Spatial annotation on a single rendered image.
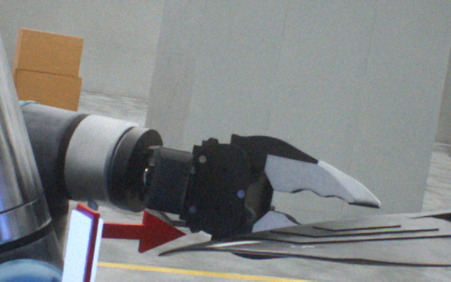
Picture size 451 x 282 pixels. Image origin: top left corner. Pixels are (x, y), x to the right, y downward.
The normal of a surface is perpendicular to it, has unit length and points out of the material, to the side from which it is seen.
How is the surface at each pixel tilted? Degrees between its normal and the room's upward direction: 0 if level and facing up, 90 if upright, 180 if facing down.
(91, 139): 58
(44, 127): 53
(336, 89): 90
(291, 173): 84
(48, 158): 91
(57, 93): 90
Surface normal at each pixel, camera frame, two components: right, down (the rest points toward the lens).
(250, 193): 0.92, 0.18
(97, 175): -0.38, 0.25
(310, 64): 0.29, 0.13
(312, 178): -0.33, -0.07
